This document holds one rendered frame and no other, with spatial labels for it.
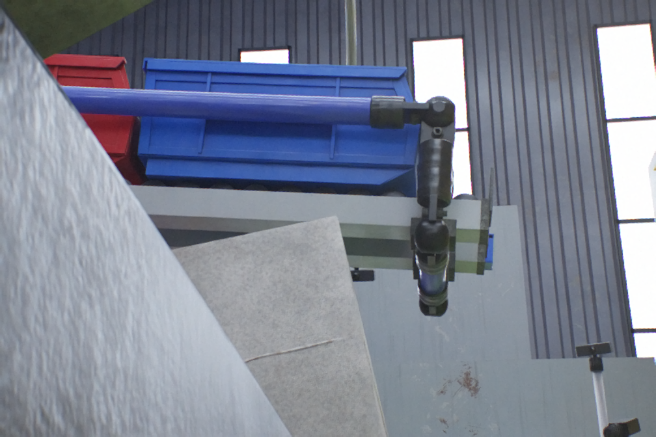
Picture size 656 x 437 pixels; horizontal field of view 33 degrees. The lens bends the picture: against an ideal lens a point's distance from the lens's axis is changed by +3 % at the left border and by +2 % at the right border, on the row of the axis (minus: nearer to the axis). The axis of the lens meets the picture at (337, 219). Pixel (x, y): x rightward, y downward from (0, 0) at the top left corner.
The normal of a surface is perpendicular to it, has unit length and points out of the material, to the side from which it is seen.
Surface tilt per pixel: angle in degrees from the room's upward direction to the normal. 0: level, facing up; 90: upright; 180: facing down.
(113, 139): 92
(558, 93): 90
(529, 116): 90
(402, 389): 90
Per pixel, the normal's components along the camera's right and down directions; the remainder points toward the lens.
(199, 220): -0.08, 0.93
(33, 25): 0.52, 0.77
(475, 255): -0.09, -0.37
